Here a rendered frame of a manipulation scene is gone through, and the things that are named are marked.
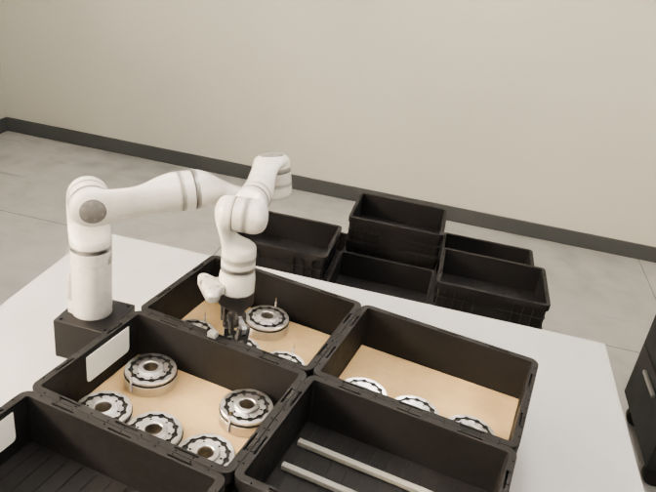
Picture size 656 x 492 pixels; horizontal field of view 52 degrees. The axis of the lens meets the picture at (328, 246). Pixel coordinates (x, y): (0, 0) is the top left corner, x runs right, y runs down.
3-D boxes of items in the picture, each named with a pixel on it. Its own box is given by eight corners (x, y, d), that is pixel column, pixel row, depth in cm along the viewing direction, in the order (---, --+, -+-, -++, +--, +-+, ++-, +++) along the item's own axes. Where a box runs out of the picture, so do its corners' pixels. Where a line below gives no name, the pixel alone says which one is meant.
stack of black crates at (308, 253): (216, 335, 269) (222, 235, 248) (240, 299, 295) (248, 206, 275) (311, 358, 263) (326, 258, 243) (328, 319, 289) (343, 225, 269)
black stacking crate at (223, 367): (33, 439, 120) (28, 389, 115) (137, 355, 145) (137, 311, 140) (225, 529, 108) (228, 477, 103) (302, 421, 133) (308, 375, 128)
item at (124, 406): (61, 417, 120) (61, 414, 119) (99, 386, 128) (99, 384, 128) (106, 437, 117) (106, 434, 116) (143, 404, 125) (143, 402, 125)
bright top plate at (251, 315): (294, 313, 159) (294, 311, 159) (279, 336, 150) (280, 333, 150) (255, 303, 161) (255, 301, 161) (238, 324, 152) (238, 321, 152)
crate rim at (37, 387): (27, 398, 116) (26, 387, 115) (137, 317, 141) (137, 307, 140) (228, 487, 104) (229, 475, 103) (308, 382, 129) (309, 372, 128)
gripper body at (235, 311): (260, 294, 138) (257, 332, 142) (247, 273, 144) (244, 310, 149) (225, 298, 135) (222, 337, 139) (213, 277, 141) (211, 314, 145)
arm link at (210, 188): (284, 191, 169) (184, 205, 160) (282, 154, 166) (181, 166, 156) (298, 200, 161) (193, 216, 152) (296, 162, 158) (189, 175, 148)
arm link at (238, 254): (208, 270, 135) (250, 277, 134) (211, 200, 128) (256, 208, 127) (217, 255, 141) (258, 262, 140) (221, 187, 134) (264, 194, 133)
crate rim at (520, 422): (308, 382, 129) (309, 372, 128) (362, 311, 154) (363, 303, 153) (514, 460, 117) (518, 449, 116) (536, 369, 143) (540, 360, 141)
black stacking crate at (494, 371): (304, 420, 134) (310, 375, 128) (356, 346, 159) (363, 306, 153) (501, 498, 122) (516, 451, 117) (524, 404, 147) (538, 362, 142)
